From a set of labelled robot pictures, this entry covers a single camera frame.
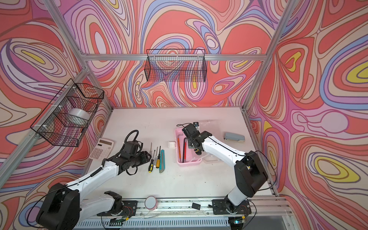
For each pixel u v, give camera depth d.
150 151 0.95
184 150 0.94
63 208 0.40
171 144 0.91
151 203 0.71
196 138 0.62
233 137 1.04
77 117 0.70
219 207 0.73
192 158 0.84
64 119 0.68
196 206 0.74
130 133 0.69
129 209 0.72
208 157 0.84
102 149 0.93
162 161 0.88
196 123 0.78
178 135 1.02
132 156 0.68
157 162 0.88
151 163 0.88
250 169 0.46
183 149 0.95
